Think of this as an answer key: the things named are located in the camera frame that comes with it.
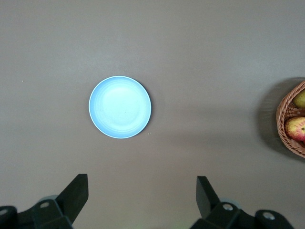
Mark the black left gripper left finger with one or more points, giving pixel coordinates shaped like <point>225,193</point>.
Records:
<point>71,202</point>

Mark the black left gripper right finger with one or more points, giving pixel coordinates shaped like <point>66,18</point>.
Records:
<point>209,205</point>

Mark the red yellow apple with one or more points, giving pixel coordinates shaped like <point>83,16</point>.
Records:
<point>295,128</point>

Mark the light blue round plate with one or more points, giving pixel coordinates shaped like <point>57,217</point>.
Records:
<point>119,107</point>

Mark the brown woven wicker basket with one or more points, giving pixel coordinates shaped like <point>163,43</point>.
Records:
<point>282,112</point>

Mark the olive yellow pear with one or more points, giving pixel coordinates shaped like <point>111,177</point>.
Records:
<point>300,99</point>

